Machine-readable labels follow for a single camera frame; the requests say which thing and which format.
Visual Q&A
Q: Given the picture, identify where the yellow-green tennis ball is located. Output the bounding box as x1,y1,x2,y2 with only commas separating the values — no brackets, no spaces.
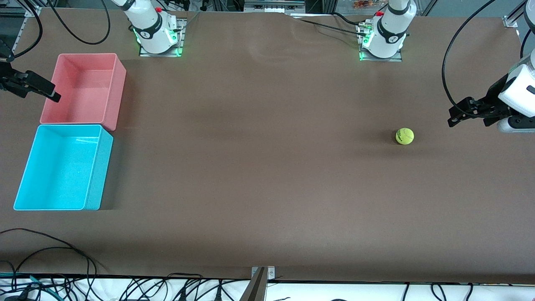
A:
395,128,415,145

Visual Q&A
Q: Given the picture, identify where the pink plastic bin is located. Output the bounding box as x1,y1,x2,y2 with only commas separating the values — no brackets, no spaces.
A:
40,53,127,132

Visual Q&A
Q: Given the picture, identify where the blue plastic bin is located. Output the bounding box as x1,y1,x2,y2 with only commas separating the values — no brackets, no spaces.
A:
13,124,114,211

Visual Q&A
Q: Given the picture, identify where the metal equipment unit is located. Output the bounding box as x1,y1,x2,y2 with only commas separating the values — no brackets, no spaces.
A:
244,0,306,14

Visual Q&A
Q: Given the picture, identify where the grey metal bar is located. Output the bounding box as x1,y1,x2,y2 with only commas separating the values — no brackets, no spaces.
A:
239,268,268,301

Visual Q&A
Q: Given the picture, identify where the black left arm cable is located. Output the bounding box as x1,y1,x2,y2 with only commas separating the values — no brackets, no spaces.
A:
442,0,502,110

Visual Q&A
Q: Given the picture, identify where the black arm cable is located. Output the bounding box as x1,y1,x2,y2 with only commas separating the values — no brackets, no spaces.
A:
47,0,111,45
442,0,502,110

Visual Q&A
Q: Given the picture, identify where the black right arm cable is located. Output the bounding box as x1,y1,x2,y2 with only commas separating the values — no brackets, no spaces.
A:
47,0,111,45

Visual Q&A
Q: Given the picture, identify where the aluminium frame profile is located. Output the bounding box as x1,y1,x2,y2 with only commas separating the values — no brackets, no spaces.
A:
0,0,42,18

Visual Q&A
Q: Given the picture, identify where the long looping black cable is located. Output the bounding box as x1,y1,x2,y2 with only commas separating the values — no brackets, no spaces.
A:
0,228,97,289

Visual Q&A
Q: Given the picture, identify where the black base cable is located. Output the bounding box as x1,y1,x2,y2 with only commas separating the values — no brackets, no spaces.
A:
332,13,365,26
299,19,368,36

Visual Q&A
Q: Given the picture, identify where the silver table edge bracket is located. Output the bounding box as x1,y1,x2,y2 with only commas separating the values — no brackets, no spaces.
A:
251,266,275,281

